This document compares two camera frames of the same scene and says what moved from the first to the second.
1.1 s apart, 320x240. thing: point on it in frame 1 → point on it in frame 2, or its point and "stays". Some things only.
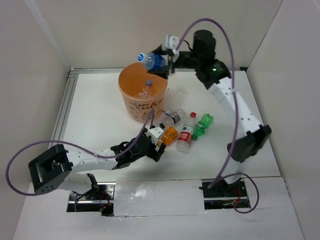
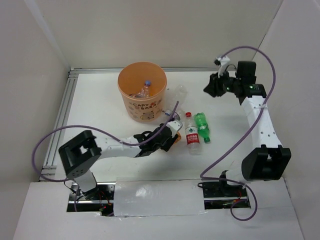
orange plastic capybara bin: [141, 91] stays
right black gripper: [163, 72] → [214, 88]
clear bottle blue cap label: [146, 92] stays
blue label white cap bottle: [153, 60] → [136, 95]
